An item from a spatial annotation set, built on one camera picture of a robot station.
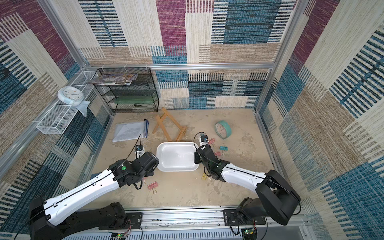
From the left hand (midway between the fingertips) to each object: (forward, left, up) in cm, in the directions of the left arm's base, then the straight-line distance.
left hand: (149, 166), depth 78 cm
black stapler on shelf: (+48, +14, -2) cm, 50 cm away
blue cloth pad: (+1, +35, -13) cm, 38 cm away
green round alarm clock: (+26, -42, -3) cm, 50 cm away
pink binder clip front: (-6, 0, -11) cm, 13 cm away
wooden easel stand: (+44, +2, -13) cm, 45 cm away
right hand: (+11, -25, -2) cm, 27 cm away
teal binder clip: (+18, -42, -12) cm, 47 cm away
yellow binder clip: (-2, -28, -11) cm, 31 cm away
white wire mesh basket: (+15, +41, +21) cm, 49 cm away
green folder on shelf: (+52, +20, +1) cm, 56 cm away
